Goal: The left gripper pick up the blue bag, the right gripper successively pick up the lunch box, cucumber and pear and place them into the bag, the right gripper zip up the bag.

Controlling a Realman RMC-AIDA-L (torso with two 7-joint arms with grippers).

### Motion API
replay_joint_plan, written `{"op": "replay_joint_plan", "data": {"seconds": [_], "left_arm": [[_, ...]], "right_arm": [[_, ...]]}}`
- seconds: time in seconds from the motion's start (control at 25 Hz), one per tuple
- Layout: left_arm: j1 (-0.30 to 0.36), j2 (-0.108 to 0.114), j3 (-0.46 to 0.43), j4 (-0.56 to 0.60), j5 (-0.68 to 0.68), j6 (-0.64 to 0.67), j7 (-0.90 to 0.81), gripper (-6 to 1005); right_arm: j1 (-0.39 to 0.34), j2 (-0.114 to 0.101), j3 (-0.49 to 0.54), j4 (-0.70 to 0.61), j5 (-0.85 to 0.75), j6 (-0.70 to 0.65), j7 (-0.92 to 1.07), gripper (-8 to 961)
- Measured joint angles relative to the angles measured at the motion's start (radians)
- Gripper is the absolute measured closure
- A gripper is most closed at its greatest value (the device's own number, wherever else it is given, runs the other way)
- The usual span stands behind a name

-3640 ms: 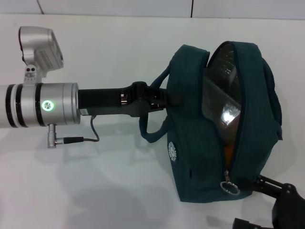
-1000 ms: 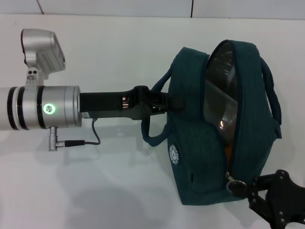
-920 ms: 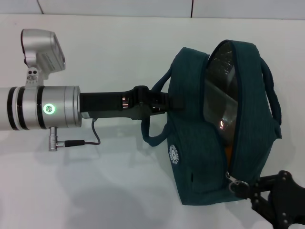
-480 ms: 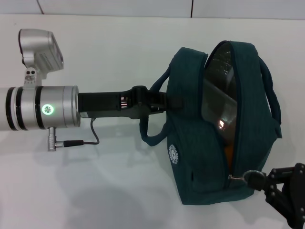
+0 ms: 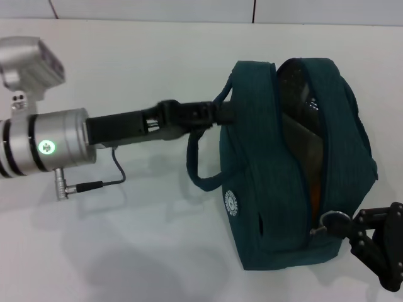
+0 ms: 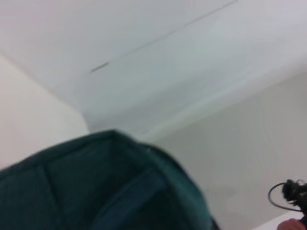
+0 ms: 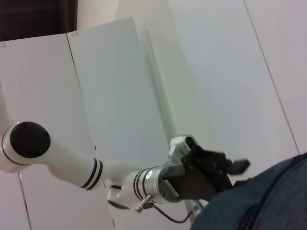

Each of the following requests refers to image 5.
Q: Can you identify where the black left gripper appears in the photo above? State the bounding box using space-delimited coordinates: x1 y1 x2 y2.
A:
86 99 236 148

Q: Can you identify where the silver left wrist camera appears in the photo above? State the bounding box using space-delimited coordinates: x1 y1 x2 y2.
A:
0 36 66 120

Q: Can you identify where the grey left arm cable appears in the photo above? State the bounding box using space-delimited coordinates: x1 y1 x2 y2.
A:
54 145 127 201

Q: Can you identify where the orange pear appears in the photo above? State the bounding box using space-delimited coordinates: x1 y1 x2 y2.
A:
310 184 322 218

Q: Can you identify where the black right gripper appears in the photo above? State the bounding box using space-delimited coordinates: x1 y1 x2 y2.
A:
322 202 403 293

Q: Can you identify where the dark teal insulated lunch bag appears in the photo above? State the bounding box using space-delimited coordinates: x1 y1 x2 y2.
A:
185 57 378 272

